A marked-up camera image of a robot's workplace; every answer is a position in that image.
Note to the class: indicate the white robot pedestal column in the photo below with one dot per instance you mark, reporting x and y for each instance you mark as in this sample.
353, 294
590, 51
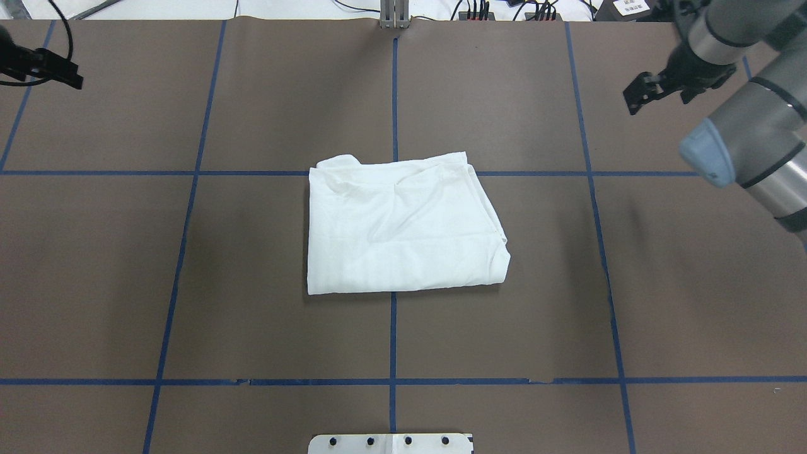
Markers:
418, 442

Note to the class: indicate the black power strip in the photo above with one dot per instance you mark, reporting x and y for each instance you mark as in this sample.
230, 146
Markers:
512, 11

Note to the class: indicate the aluminium frame post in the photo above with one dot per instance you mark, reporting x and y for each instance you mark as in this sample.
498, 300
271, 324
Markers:
395, 14

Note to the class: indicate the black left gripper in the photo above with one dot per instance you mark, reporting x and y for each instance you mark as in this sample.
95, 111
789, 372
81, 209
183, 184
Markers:
39, 65

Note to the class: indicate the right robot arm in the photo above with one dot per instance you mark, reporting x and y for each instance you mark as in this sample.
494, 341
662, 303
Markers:
752, 139

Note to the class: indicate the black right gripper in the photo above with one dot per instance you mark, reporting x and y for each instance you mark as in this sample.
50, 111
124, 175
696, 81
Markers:
685, 67

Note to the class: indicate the white long-sleeve printed shirt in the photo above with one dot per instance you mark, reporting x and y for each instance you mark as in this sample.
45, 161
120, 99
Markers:
409, 226

